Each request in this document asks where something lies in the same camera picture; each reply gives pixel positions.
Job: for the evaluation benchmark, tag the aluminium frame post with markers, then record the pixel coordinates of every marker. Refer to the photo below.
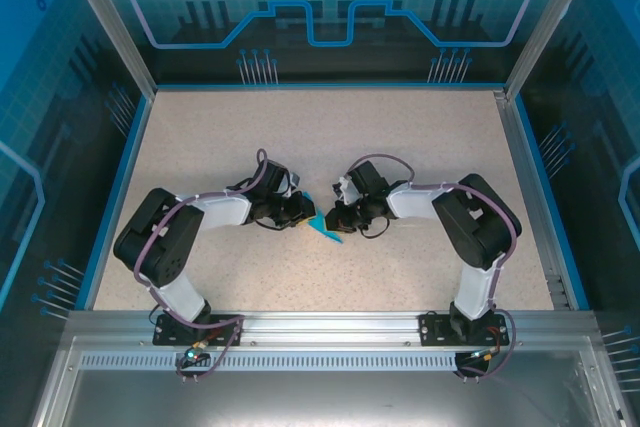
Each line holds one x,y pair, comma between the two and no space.
545,32
120,32

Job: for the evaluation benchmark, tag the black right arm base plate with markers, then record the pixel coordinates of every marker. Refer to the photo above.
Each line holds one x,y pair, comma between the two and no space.
432,329

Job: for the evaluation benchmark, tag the aluminium side rail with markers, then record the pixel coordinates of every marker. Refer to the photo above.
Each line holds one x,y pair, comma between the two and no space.
531,197

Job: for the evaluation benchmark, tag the grey metal tray panel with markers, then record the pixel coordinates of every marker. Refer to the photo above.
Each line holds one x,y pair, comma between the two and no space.
325,397

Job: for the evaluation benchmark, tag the blue paper sheet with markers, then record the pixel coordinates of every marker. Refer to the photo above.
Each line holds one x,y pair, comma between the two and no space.
326,233

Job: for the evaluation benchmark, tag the blue table border strip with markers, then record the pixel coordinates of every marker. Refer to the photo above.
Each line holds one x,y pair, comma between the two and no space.
120,197
548,197

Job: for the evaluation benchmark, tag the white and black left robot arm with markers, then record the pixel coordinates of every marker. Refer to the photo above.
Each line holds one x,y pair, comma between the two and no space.
220,209

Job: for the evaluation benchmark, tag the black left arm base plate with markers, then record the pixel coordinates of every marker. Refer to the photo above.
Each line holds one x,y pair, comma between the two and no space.
167,334

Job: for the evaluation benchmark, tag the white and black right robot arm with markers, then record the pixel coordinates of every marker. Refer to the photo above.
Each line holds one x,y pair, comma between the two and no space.
420,199

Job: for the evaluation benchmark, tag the aluminium mounting rail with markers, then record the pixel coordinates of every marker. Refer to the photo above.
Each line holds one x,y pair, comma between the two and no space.
325,327

